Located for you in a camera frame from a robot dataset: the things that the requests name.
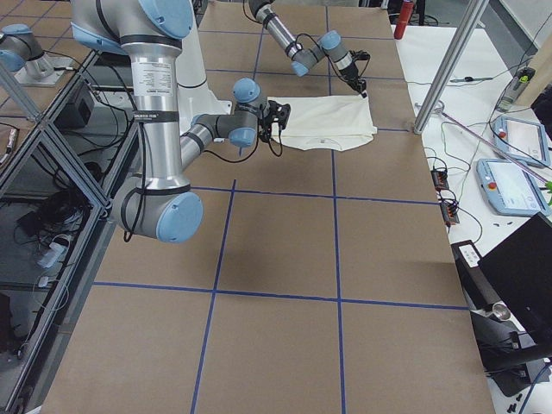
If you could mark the white camera mast base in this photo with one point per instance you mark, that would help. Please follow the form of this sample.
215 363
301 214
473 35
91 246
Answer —
194 94

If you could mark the aluminium frame post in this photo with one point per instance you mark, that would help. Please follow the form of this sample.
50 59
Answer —
471 17

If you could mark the teach pendant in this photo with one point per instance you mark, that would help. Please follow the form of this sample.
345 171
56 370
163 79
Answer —
523 140
509 190

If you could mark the near teach pendant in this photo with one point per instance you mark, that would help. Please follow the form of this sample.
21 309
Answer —
509 190

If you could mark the metal reacher grabber tool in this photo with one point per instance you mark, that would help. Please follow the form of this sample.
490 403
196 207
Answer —
439 110

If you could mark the red cylinder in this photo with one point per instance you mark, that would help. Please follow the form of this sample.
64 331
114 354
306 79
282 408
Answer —
403 19

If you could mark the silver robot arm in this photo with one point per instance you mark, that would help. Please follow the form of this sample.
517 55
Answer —
157 202
305 52

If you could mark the black electronics board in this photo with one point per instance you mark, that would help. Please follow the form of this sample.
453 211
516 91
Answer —
440 179
449 209

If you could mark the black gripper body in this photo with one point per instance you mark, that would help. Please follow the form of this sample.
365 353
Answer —
351 76
267 123

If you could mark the far teach pendant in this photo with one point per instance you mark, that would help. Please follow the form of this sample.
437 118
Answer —
523 140

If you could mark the black monitor on stand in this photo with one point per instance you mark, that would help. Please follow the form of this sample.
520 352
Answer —
510 291

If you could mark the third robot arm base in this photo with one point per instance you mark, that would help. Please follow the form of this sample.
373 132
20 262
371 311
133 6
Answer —
23 55

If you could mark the cream long-sleeve cat shirt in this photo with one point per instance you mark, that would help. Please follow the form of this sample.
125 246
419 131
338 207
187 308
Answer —
333 122

